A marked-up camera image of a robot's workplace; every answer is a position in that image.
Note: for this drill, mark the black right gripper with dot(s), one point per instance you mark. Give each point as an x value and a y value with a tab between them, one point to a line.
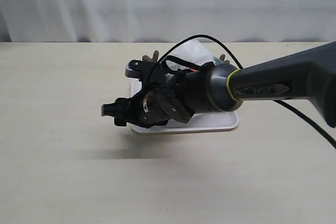
151	106

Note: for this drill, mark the white plush snowman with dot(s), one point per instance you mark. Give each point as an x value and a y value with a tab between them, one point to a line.
192	51

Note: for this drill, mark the green knitted scarf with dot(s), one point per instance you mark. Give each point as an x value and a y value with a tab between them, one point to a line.
217	61

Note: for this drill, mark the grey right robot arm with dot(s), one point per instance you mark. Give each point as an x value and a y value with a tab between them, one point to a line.
176	89

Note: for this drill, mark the white rectangular plastic tray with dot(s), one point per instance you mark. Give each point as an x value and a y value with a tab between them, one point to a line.
209	122

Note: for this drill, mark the white backdrop curtain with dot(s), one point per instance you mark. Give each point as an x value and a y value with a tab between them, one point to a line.
166	20

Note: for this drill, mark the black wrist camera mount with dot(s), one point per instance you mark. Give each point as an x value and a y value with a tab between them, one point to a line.
152	74

